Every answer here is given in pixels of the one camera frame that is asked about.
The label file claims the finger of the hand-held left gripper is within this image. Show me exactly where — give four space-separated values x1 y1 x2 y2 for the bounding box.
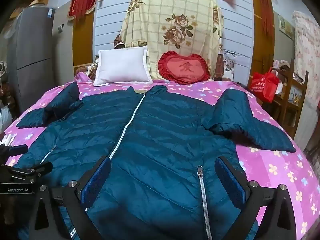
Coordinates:
0 144 28 157
5 161 53 183

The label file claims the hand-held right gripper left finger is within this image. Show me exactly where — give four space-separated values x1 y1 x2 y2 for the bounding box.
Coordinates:
29 156 112 240

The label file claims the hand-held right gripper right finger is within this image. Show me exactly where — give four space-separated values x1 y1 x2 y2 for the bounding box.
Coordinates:
214 156 297 240

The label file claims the teal puffer jacket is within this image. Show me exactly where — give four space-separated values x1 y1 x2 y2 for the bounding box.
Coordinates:
16 81 297 240

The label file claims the pink floral bedsheet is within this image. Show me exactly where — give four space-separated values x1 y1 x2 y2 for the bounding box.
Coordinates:
0 72 318 240

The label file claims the red shopping bag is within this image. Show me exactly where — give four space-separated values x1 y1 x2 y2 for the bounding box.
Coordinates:
249 66 280 104

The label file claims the wooden shelf rack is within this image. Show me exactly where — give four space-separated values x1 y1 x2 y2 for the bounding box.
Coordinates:
271 59 309 141

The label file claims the grey refrigerator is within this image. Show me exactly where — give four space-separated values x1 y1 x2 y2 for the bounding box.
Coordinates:
6 6 73 113

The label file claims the white pillow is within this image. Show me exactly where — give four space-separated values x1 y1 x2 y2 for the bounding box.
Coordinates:
93 46 153 87

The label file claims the red heart-shaped cushion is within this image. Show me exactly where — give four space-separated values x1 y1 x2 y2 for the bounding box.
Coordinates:
158 51 212 85

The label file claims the pink lace curtain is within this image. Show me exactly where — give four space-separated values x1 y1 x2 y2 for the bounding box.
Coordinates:
292 11 320 144

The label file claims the red hanging banner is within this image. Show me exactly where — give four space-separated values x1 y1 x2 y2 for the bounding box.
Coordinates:
67 0 106 21

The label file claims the yellow floral checked blanket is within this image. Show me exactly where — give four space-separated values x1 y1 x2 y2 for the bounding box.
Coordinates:
114 0 224 81

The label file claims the red knot tassel decoration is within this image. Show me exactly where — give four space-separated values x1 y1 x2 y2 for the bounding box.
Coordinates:
250 0 277 38

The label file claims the framed wall picture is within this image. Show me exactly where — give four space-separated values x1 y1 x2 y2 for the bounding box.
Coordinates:
278 14 296 40

